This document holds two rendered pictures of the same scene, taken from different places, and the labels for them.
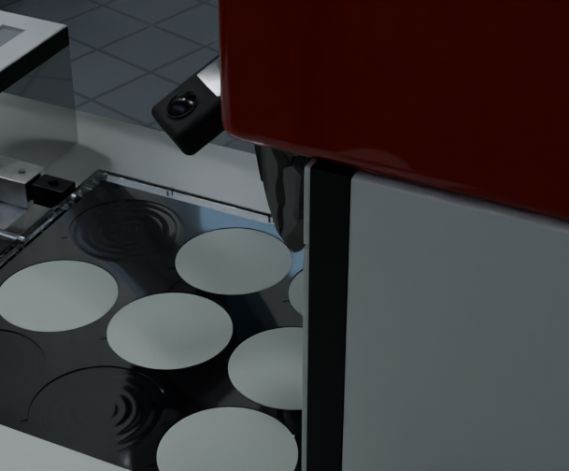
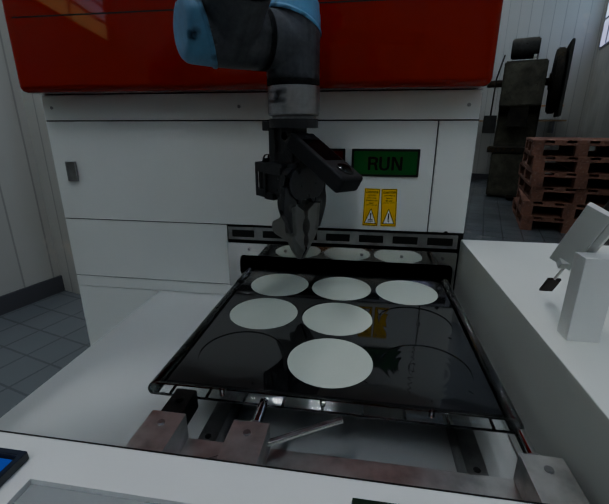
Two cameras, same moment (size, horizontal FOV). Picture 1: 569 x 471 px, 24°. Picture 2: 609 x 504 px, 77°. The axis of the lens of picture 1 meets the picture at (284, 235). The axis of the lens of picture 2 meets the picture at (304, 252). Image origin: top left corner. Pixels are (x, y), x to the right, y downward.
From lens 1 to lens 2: 125 cm
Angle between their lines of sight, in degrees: 93
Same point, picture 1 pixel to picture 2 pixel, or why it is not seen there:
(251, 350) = (337, 296)
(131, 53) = not seen: outside the picture
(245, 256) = (258, 309)
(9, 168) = (153, 434)
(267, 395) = (364, 289)
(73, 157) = not seen: outside the picture
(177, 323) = (330, 316)
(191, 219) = (222, 331)
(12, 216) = (202, 444)
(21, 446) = (502, 279)
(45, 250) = (281, 380)
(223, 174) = (59, 403)
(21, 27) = not seen: outside the picture
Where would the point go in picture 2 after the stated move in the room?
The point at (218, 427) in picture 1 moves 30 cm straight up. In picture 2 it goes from (393, 295) to (409, 97)
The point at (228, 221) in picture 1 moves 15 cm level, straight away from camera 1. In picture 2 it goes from (223, 319) to (107, 338)
